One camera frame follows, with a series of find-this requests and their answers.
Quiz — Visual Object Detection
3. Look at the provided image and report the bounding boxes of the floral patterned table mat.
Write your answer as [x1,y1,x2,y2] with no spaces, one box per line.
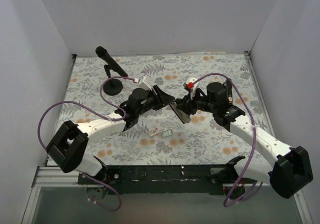
[59,53,270,165]

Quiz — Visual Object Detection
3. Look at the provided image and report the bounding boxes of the aluminium frame rail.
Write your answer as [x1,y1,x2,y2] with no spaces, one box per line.
[32,165,301,187]

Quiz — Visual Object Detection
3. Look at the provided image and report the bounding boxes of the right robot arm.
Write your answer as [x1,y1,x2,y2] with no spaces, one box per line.
[175,78,314,198]

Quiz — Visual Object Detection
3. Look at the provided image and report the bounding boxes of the grey black stapler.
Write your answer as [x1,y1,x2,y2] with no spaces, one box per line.
[169,101,191,124]

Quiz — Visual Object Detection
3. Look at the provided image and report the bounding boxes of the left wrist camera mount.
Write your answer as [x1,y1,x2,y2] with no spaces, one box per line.
[138,75,152,91]

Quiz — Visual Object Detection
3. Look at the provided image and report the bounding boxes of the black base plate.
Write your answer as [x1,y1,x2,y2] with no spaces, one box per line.
[76,165,256,197]

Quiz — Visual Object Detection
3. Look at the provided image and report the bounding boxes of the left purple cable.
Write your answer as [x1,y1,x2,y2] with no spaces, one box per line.
[37,75,141,212]

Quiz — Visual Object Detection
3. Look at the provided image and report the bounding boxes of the black microphone stand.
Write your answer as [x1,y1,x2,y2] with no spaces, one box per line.
[103,64,123,96]

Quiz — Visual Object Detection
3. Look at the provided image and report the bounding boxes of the black microphone orange tip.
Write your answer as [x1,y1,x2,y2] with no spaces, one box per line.
[95,46,128,77]

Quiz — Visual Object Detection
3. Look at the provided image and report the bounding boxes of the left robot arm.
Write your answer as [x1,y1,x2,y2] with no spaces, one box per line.
[46,85,175,184]

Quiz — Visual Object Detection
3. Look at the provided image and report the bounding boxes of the staple box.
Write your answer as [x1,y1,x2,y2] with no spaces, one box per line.
[148,128,160,137]

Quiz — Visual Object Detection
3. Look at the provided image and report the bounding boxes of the staple strips pack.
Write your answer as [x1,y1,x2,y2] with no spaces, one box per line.
[160,129,173,138]

